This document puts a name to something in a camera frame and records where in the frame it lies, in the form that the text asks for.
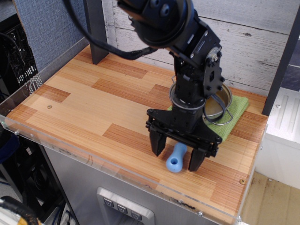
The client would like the silver button control panel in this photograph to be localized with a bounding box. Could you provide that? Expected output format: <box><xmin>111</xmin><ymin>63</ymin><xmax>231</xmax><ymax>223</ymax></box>
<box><xmin>97</xmin><ymin>187</ymin><xmax>155</xmax><ymax>225</ymax></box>

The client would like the black sleeved cable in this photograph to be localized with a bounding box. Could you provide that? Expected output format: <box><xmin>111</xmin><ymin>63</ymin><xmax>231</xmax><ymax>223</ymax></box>
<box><xmin>62</xmin><ymin>0</ymin><xmax>158</xmax><ymax>60</ymax></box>

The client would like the dark grey right post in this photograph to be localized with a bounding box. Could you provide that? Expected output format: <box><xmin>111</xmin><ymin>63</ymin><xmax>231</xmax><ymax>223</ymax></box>
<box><xmin>262</xmin><ymin>8</ymin><xmax>300</xmax><ymax>116</ymax></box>

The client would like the dark grey post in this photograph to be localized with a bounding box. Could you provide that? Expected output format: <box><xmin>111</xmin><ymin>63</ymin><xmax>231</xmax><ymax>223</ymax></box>
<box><xmin>262</xmin><ymin>8</ymin><xmax>300</xmax><ymax>116</ymax></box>
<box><xmin>83</xmin><ymin>0</ymin><xmax>109</xmax><ymax>65</ymax></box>

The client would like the green cloth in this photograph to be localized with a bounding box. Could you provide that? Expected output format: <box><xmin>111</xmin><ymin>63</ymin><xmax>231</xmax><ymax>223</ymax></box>
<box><xmin>166</xmin><ymin>94</ymin><xmax>249</xmax><ymax>143</ymax></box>

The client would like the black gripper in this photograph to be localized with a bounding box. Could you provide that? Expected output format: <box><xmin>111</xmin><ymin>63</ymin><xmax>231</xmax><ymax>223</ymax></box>
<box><xmin>146</xmin><ymin>107</ymin><xmax>222</xmax><ymax>172</ymax></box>

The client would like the small steel pot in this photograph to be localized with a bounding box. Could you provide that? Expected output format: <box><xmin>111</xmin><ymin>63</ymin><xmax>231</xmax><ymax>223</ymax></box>
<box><xmin>169</xmin><ymin>73</ymin><xmax>234</xmax><ymax>127</ymax></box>

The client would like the blue handled grey spoon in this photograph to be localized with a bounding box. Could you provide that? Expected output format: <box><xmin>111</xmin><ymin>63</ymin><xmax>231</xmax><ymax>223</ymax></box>
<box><xmin>166</xmin><ymin>142</ymin><xmax>187</xmax><ymax>173</ymax></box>

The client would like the dark grey left post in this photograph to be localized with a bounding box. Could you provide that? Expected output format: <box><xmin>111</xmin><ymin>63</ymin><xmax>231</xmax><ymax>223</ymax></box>
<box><xmin>83</xmin><ymin>0</ymin><xmax>109</xmax><ymax>65</ymax></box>

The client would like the stainless cabinet front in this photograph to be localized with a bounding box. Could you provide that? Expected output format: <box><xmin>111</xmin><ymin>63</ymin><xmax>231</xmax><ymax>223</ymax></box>
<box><xmin>45</xmin><ymin>148</ymin><xmax>216</xmax><ymax>225</ymax></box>

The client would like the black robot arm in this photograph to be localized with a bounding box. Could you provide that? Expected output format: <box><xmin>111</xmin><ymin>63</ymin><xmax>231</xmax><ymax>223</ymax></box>
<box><xmin>118</xmin><ymin>0</ymin><xmax>225</xmax><ymax>172</ymax></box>

